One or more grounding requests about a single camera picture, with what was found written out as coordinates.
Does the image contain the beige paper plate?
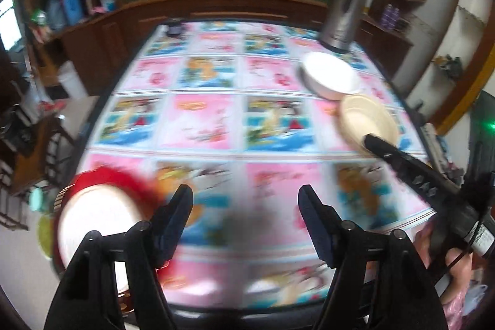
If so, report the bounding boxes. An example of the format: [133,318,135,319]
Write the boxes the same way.
[57,184,144,266]

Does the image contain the person's right hand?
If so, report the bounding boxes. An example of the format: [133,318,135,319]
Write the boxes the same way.
[414,219,472,305]

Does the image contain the floral tablecloth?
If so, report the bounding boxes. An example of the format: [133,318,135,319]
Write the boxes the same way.
[77,21,432,308]

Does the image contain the purple bottles on shelf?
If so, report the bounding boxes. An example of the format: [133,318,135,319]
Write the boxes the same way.
[380,3,400,30]

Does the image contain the green top plastic stool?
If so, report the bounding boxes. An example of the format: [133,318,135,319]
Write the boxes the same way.
[37,214,54,259]

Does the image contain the blue thermos jug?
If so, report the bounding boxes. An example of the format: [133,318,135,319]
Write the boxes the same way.
[62,0,84,26]

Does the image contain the white paper bowl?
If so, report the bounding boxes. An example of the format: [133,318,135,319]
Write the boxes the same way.
[301,51,363,101]

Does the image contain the small black device on table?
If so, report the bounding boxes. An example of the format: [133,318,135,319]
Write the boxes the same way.
[165,20,185,38]

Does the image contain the stainless steel thermos jug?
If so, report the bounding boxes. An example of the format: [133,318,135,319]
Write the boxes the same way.
[318,0,366,54]

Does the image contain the large red plastic plate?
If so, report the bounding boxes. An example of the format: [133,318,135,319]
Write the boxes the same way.
[52,166,183,300]

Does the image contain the dark wooden chair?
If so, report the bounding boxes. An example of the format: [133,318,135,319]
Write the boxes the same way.
[1,104,75,230]

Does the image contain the white plastic bucket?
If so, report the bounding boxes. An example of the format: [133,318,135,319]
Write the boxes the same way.
[58,60,88,100]

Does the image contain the small beige paper bowl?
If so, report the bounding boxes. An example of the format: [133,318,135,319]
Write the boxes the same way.
[337,94,399,156]

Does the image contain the teal lidded cup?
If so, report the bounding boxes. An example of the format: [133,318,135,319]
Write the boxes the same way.
[28,187,45,212]

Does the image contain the wooden cabinet counter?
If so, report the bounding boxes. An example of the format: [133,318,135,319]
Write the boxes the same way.
[34,0,415,95]

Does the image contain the grey thermos jug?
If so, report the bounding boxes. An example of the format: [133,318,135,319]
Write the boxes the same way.
[46,0,67,32]

